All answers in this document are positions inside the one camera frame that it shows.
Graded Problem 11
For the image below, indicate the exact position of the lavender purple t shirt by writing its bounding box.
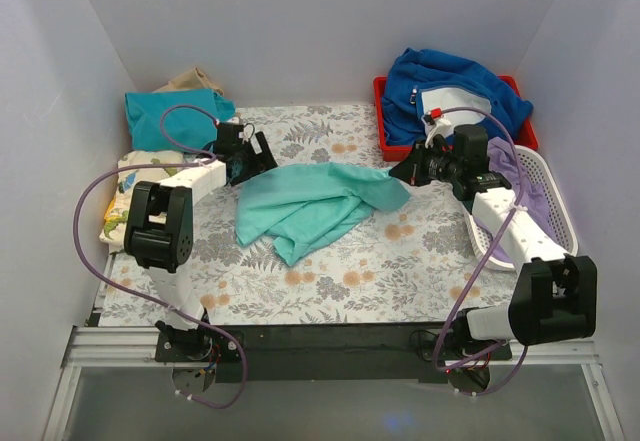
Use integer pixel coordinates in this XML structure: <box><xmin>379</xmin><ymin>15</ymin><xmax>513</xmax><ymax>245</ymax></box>
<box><xmin>488</xmin><ymin>137</ymin><xmax>558</xmax><ymax>241</ymax></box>

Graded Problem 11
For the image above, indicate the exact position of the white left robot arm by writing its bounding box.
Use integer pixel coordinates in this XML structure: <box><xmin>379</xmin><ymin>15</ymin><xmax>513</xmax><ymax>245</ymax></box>
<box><xmin>124</xmin><ymin>124</ymin><xmax>277</xmax><ymax>361</ymax></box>

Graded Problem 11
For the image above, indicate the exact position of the dinosaur print folded garment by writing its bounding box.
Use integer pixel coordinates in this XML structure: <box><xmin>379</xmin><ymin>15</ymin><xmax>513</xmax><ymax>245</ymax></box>
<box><xmin>99</xmin><ymin>150</ymin><xmax>186</xmax><ymax>256</ymax></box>

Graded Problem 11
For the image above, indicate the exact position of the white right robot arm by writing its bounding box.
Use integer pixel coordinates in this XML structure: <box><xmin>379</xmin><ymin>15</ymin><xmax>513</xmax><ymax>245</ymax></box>
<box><xmin>236</xmin><ymin>125</ymin><xmax>597</xmax><ymax>359</ymax></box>

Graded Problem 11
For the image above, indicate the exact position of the red plastic bin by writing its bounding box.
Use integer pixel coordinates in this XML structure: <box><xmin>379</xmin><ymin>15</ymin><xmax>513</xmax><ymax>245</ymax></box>
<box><xmin>372</xmin><ymin>75</ymin><xmax>540</xmax><ymax>163</ymax></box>

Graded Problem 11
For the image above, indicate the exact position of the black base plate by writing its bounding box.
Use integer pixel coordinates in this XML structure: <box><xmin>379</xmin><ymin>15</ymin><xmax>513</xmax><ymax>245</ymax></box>
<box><xmin>154</xmin><ymin>324</ymin><xmax>513</xmax><ymax>385</ymax></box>

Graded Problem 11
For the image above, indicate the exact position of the beige folded garment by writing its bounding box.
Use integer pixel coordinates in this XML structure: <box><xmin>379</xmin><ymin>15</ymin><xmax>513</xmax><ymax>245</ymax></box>
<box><xmin>154</xmin><ymin>66</ymin><xmax>224</xmax><ymax>95</ymax></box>

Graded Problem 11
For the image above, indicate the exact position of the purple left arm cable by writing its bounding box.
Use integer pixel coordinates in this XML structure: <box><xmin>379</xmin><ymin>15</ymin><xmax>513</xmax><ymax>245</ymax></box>
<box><xmin>72</xmin><ymin>104</ymin><xmax>249</xmax><ymax>409</ymax></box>

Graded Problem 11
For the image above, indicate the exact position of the blue fleece jacket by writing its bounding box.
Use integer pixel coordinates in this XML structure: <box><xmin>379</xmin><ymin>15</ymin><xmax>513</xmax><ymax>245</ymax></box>
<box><xmin>380</xmin><ymin>48</ymin><xmax>533</xmax><ymax>146</ymax></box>

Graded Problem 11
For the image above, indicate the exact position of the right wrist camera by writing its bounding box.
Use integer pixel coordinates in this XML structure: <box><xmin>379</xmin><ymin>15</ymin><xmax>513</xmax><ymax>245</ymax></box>
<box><xmin>421</xmin><ymin>108</ymin><xmax>452</xmax><ymax>137</ymax></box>

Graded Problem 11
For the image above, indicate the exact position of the mint green t shirt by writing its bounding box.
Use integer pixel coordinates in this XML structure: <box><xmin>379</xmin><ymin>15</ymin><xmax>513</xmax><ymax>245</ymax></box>
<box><xmin>235</xmin><ymin>162</ymin><xmax>410</xmax><ymax>267</ymax></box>

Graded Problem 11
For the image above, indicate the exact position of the teal folded t shirt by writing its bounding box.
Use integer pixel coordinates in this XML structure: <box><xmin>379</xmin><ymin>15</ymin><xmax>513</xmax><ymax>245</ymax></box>
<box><xmin>124</xmin><ymin>89</ymin><xmax>236</xmax><ymax>152</ymax></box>

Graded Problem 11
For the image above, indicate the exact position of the white perforated basket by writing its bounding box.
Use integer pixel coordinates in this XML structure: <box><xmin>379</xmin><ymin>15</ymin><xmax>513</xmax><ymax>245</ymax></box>
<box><xmin>464</xmin><ymin>138</ymin><xmax>579</xmax><ymax>271</ymax></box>

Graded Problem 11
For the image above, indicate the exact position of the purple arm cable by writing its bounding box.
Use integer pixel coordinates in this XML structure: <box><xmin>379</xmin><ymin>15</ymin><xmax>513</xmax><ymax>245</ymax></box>
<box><xmin>431</xmin><ymin>106</ymin><xmax>529</xmax><ymax>398</ymax></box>
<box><xmin>72</xmin><ymin>104</ymin><xmax>249</xmax><ymax>409</ymax></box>

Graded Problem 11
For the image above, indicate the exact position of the aluminium frame rail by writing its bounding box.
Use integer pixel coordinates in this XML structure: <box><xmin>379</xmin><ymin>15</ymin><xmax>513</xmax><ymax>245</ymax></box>
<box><xmin>43</xmin><ymin>327</ymin><xmax>624</xmax><ymax>440</ymax></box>

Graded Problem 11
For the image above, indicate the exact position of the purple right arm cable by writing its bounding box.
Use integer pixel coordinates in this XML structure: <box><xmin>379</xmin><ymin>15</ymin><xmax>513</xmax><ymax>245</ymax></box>
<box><xmin>431</xmin><ymin>106</ymin><xmax>529</xmax><ymax>398</ymax></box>

